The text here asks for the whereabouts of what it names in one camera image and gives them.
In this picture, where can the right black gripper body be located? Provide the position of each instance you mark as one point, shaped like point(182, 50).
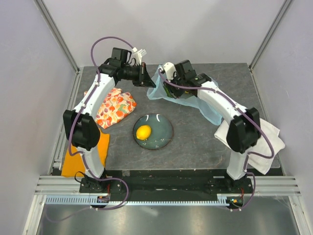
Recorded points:
point(176, 91)

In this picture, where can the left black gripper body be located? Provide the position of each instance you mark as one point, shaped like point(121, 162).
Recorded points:
point(138, 75)

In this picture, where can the light blue plastic bag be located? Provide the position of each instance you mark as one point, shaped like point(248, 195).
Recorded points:
point(205, 109)

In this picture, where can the yellow fake lemon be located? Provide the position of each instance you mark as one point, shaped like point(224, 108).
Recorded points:
point(143, 132)

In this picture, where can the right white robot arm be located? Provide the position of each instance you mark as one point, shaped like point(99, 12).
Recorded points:
point(243, 123)

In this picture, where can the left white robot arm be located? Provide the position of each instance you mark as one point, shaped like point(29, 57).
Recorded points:
point(82, 132)

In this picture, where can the floral orange cloth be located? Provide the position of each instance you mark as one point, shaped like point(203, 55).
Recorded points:
point(116, 106)

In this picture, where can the blue ceramic plate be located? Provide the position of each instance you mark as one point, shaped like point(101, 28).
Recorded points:
point(161, 131)

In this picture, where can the white towel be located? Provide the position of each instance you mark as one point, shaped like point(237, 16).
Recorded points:
point(260, 164)

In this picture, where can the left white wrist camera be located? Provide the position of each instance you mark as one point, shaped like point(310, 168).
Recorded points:
point(137, 55)

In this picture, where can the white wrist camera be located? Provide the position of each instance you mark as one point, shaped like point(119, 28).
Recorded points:
point(169, 70)
point(137, 55)

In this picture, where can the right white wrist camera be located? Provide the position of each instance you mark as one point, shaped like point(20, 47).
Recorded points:
point(169, 70)

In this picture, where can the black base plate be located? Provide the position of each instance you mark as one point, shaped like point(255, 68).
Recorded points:
point(209, 181)

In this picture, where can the light blue cable duct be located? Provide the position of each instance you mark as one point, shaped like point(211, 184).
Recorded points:
point(110, 201)

